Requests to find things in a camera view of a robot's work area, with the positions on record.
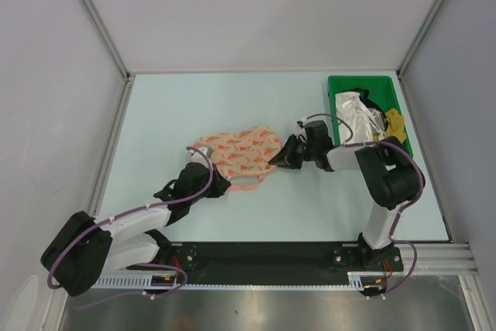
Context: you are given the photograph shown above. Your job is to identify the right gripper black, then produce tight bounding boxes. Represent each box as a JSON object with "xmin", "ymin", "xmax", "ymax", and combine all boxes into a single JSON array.
[{"xmin": 270, "ymin": 133, "xmax": 318, "ymax": 169}]

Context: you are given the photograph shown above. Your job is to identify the pink floral mesh laundry bag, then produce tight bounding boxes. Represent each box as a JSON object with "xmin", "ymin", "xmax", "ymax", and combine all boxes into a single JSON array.
[{"xmin": 194, "ymin": 126, "xmax": 282, "ymax": 191}]

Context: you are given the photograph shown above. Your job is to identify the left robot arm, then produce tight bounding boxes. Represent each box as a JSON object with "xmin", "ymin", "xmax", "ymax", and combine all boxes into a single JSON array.
[{"xmin": 40, "ymin": 162, "xmax": 231, "ymax": 297}]

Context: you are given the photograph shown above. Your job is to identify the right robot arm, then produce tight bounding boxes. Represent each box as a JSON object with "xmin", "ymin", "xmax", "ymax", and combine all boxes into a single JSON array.
[{"xmin": 269, "ymin": 120, "xmax": 425, "ymax": 270}]

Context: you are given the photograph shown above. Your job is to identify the white satin bra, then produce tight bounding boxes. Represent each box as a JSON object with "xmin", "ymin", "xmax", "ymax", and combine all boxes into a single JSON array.
[{"xmin": 335, "ymin": 91, "xmax": 385, "ymax": 143}]

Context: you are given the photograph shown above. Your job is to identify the grey black bra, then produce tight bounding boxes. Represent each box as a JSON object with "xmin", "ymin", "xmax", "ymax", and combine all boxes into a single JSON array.
[{"xmin": 352, "ymin": 88, "xmax": 388, "ymax": 131}]

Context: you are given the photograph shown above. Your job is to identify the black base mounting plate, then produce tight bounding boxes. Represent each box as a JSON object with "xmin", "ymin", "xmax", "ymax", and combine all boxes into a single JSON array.
[{"xmin": 152, "ymin": 242, "xmax": 404, "ymax": 278}]

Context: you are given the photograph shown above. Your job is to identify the mustard yellow garment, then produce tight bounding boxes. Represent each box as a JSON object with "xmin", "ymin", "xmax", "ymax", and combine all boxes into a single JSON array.
[{"xmin": 384, "ymin": 109, "xmax": 408, "ymax": 144}]

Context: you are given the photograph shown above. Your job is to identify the green plastic bin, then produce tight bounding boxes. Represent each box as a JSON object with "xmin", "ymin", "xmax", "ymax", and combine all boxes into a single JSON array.
[{"xmin": 328, "ymin": 75, "xmax": 413, "ymax": 155}]

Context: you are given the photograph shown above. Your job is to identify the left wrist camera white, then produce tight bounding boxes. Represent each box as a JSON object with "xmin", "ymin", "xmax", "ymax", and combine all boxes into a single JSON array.
[{"xmin": 188, "ymin": 146, "xmax": 213, "ymax": 167}]

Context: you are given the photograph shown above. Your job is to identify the white slotted cable duct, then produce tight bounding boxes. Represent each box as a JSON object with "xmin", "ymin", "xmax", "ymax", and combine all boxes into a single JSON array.
[{"xmin": 91, "ymin": 271, "xmax": 385, "ymax": 292}]

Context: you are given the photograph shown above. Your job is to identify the aluminium front frame rail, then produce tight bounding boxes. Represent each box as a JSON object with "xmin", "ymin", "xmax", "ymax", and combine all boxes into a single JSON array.
[{"xmin": 398, "ymin": 242, "xmax": 477, "ymax": 274}]

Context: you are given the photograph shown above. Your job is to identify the left aluminium frame post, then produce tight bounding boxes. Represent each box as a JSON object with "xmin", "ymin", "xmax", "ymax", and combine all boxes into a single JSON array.
[{"xmin": 57, "ymin": 0, "xmax": 131, "ymax": 80}]

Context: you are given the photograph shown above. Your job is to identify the aluminium frame post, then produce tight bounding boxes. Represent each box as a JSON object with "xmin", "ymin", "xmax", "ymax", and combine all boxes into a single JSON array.
[
  {"xmin": 57, "ymin": 0, "xmax": 131, "ymax": 80},
  {"xmin": 396, "ymin": 0, "xmax": 447, "ymax": 80}
]

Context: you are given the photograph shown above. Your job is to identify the right aluminium frame post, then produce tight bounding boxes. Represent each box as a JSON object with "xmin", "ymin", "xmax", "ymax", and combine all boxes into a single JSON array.
[{"xmin": 396, "ymin": 0, "xmax": 447, "ymax": 80}]

